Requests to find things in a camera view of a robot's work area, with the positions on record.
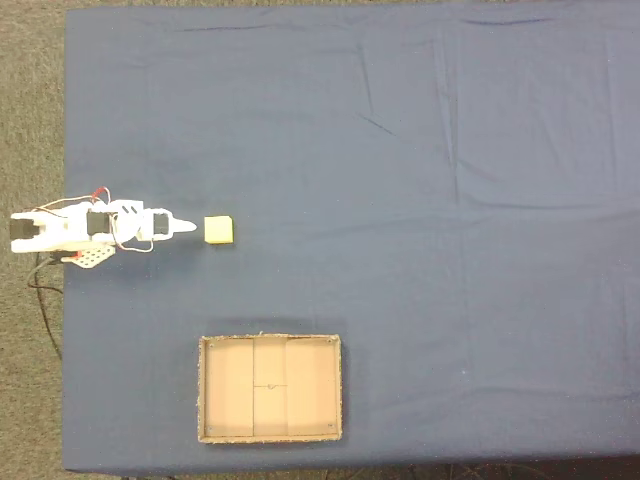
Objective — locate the yellow block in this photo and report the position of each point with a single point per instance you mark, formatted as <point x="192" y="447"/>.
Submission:
<point x="218" y="230"/>

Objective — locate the shallow cardboard box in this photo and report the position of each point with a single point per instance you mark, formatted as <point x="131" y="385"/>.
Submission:
<point x="270" y="389"/>

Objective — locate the blue table cloth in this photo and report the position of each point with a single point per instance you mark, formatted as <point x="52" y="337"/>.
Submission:
<point x="400" y="200"/>

